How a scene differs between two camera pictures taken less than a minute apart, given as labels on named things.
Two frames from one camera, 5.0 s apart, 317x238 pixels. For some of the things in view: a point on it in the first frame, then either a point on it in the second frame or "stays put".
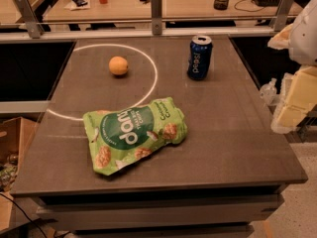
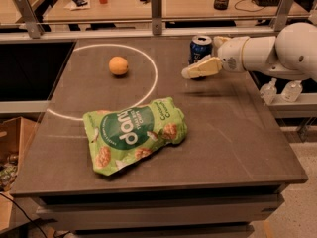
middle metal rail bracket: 157,12 stays put
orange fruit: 118,65 stays put
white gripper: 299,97 → 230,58
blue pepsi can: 199,59 stays put
